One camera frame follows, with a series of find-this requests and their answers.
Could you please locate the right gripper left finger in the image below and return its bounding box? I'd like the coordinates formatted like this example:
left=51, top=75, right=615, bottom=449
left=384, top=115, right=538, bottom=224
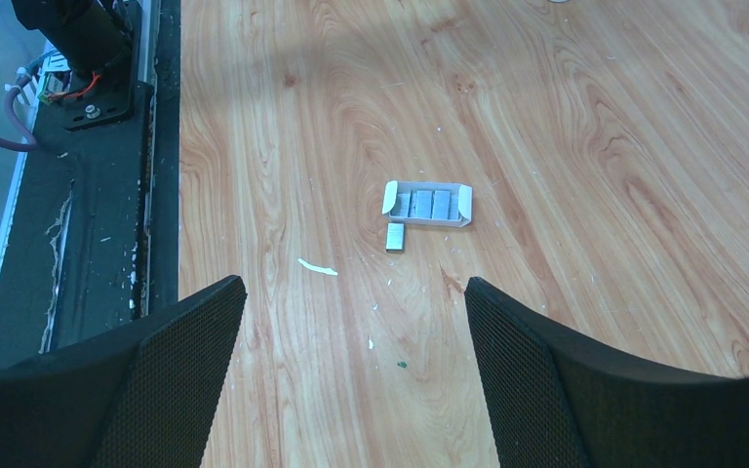
left=0, top=275, right=247, bottom=467

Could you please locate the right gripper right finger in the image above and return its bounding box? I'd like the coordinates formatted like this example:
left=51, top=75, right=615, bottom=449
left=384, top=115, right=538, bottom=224
left=464, top=277, right=749, bottom=467

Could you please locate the staple strip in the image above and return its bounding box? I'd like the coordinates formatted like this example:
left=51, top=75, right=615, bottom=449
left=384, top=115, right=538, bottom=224
left=385, top=222, right=406, bottom=253

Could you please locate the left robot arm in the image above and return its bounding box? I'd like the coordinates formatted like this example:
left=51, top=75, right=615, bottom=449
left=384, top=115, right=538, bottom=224
left=12, top=0, right=141, bottom=77

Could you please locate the white paper scrap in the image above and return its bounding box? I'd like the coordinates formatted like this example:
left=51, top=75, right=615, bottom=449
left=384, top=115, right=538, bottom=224
left=297, top=258, right=338, bottom=276

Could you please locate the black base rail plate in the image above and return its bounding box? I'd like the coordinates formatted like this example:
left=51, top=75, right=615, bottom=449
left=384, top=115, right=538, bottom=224
left=0, top=1, right=181, bottom=367

